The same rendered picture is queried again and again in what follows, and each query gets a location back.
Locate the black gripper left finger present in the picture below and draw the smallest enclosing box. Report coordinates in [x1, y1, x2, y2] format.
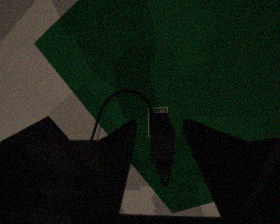
[26, 119, 137, 213]

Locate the black cable with plug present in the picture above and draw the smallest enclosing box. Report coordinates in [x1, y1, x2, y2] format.
[90, 89, 176, 187]

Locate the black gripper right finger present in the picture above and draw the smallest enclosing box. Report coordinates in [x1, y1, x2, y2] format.
[183, 118, 280, 218]

